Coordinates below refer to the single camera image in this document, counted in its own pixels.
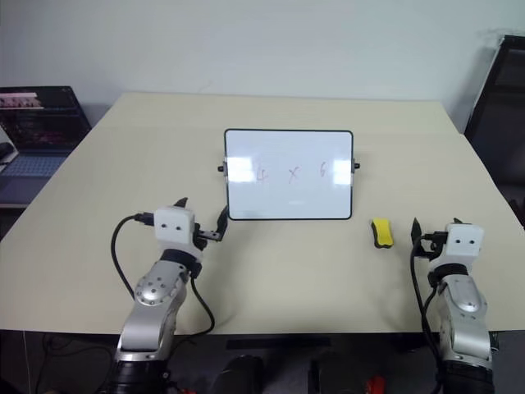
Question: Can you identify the black bar under table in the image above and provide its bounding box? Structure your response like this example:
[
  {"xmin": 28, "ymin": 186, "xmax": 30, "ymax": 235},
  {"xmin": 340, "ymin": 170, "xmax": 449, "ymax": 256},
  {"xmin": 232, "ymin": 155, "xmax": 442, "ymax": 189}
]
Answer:
[{"xmin": 226, "ymin": 336, "xmax": 331, "ymax": 350}]

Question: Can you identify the small black-framed whiteboard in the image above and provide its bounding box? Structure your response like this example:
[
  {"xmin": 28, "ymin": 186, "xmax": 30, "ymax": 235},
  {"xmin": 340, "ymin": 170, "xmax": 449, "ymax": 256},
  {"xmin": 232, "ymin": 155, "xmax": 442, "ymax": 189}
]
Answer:
[{"xmin": 217, "ymin": 129, "xmax": 362, "ymax": 222}]

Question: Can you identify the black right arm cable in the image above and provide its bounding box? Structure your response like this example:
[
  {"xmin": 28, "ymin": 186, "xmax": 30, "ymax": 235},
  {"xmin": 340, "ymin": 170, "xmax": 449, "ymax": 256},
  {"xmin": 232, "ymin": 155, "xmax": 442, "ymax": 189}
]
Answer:
[{"xmin": 409, "ymin": 231, "xmax": 449, "ymax": 394}]

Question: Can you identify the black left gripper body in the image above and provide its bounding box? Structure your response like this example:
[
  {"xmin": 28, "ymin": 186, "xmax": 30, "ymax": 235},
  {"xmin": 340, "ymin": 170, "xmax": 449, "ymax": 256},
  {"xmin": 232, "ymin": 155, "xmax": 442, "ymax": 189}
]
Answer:
[{"xmin": 192, "ymin": 222, "xmax": 225, "ymax": 251}]

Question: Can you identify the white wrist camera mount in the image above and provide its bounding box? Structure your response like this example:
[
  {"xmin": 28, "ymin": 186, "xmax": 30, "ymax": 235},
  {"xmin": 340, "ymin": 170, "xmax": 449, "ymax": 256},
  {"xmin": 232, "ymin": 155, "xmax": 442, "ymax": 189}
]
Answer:
[
  {"xmin": 445, "ymin": 222, "xmax": 486, "ymax": 268},
  {"xmin": 152, "ymin": 206, "xmax": 205, "ymax": 263}
]

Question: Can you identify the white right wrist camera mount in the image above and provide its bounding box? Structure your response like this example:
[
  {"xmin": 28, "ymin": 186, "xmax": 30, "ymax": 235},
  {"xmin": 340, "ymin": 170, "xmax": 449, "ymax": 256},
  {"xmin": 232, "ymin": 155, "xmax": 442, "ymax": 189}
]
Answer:
[{"xmin": 445, "ymin": 222, "xmax": 486, "ymax": 268}]

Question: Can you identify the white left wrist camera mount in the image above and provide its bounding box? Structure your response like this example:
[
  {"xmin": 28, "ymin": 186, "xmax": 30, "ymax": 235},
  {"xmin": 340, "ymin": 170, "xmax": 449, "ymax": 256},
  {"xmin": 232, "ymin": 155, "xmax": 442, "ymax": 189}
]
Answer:
[{"xmin": 152, "ymin": 206, "xmax": 205, "ymax": 263}]

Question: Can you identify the open laptop computer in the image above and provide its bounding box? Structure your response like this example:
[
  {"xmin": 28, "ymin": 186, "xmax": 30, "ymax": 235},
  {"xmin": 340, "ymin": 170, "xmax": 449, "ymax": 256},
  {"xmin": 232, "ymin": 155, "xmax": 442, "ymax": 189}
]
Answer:
[{"xmin": 0, "ymin": 85, "xmax": 92, "ymax": 207}]

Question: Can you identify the yellow and black eraser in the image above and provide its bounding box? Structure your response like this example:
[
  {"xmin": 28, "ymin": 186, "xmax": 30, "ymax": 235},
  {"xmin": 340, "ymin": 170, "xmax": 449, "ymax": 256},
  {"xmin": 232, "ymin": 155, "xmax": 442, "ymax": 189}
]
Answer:
[{"xmin": 370, "ymin": 218, "xmax": 395, "ymax": 250}]

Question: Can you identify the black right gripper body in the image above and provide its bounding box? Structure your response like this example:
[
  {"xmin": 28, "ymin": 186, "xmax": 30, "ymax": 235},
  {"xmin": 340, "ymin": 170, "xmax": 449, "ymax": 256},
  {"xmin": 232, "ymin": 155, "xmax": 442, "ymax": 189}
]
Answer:
[{"xmin": 418, "ymin": 231, "xmax": 449, "ymax": 262}]

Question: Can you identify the black chair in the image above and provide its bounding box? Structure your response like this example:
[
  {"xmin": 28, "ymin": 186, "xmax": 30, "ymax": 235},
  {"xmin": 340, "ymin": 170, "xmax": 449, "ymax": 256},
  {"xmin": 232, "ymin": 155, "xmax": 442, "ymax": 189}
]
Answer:
[{"xmin": 463, "ymin": 34, "xmax": 525, "ymax": 231}]

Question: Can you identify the dark rounded shape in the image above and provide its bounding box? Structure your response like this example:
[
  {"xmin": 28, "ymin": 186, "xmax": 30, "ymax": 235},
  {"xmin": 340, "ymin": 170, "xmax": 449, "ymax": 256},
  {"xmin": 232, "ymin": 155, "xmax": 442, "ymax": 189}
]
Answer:
[{"xmin": 212, "ymin": 355, "xmax": 264, "ymax": 394}]

